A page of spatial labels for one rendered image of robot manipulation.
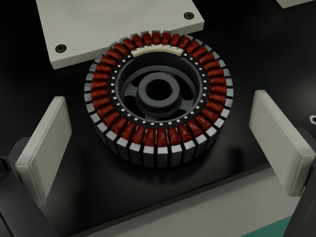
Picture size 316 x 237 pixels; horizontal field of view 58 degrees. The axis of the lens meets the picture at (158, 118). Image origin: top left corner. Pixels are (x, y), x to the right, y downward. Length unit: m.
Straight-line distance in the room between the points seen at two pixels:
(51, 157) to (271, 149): 0.13
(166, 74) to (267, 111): 0.09
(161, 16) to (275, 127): 0.17
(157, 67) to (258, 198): 0.14
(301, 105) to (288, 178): 0.12
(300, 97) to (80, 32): 0.21
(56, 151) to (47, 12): 0.17
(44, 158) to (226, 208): 0.15
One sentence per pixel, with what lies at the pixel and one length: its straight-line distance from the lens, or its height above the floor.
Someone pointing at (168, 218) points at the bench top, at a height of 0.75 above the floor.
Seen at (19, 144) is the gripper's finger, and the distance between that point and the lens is 0.18.
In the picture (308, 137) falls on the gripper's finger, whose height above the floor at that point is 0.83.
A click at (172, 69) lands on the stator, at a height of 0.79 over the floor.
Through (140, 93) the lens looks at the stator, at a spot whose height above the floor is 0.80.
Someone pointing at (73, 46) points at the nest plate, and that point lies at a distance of 0.28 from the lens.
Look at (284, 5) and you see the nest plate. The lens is 0.35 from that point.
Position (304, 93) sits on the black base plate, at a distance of 0.28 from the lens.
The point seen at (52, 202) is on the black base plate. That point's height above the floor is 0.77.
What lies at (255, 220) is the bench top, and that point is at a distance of 0.25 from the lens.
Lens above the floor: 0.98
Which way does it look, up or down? 62 degrees down
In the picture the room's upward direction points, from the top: 1 degrees clockwise
